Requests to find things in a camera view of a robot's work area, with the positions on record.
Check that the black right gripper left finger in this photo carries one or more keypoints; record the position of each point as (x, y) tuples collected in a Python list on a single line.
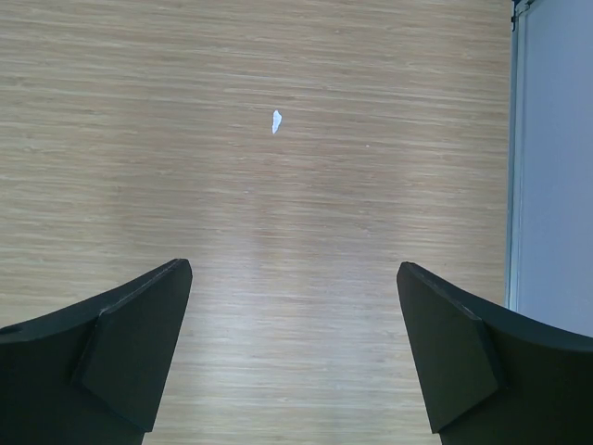
[(95, 371)]

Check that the small white paper scrap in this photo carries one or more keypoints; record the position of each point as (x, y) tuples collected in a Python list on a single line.
[(277, 119)]

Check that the aluminium frame post right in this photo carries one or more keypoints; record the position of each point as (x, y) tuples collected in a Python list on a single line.
[(519, 11)]

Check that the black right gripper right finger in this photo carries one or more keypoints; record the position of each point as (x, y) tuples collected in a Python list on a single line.
[(490, 375)]

